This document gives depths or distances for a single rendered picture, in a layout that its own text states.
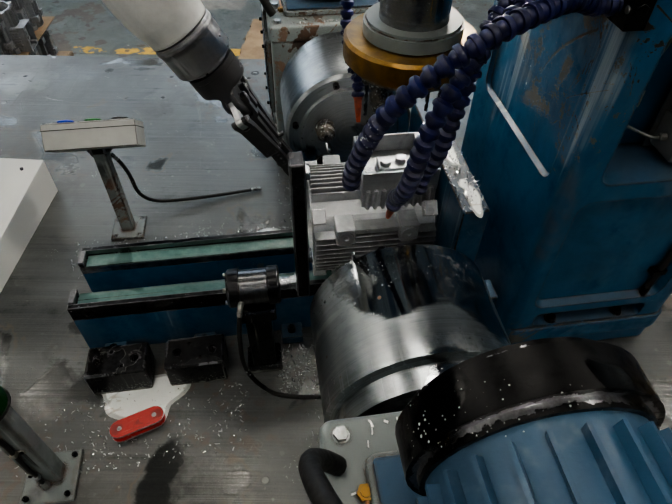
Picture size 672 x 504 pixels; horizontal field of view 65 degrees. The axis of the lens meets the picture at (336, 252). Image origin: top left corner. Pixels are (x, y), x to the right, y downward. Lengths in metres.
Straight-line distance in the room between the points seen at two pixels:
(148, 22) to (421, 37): 0.33
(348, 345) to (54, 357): 0.64
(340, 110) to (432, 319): 0.55
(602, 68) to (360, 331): 0.40
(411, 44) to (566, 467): 0.51
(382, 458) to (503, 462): 0.19
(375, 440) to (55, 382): 0.69
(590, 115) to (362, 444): 0.46
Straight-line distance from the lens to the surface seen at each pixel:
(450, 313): 0.62
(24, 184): 1.36
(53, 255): 1.29
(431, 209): 0.85
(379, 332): 0.61
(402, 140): 0.90
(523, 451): 0.35
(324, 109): 1.03
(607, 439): 0.36
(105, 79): 1.87
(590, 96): 0.72
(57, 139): 1.13
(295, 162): 0.66
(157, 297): 0.96
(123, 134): 1.09
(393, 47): 0.70
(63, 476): 0.98
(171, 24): 0.74
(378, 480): 0.51
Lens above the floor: 1.65
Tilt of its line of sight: 47 degrees down
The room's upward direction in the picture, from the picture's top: 1 degrees clockwise
